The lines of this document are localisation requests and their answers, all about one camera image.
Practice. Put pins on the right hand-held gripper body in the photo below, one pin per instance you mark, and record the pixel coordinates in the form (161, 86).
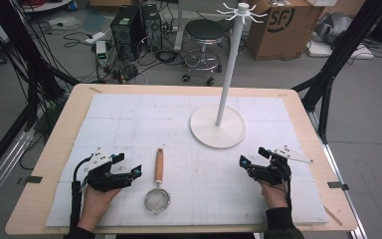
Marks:
(273, 174)

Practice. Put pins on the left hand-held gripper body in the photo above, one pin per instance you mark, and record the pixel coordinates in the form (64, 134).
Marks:
(104, 181)

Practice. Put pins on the white hook stand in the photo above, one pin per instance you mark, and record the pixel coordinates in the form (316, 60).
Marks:
(227, 76)

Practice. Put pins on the person's right hand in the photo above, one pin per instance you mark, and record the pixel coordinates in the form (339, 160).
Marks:
(274, 197)

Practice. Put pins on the person's left hand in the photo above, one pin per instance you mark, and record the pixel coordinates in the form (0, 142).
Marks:
(96, 204)

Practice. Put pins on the white grid mat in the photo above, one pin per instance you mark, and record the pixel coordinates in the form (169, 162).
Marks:
(165, 126)

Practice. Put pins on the black tape piece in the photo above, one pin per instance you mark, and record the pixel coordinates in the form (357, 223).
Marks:
(337, 186)
(33, 179)

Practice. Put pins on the brown tape strip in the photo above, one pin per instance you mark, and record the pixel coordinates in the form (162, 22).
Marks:
(332, 215)

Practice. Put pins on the white device with green display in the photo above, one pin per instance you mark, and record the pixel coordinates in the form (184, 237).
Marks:
(101, 53)

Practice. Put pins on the cardboard box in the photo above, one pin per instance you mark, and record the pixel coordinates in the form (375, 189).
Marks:
(288, 33)

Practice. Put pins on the white power strip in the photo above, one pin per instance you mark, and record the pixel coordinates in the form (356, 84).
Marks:
(95, 37)

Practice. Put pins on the large black computer tower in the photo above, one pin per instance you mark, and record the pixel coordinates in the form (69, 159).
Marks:
(126, 33)

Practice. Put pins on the small black computer tower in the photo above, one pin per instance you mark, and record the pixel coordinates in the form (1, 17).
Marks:
(152, 28)

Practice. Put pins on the black round stool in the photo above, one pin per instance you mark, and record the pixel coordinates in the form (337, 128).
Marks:
(204, 30)

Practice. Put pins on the grey bag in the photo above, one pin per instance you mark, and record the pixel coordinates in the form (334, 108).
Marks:
(333, 26)

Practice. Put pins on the white table leg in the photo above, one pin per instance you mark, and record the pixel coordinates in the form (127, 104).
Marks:
(179, 26)

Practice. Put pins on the aluminium rail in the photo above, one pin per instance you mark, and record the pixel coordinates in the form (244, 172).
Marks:
(3, 172)
(344, 186)

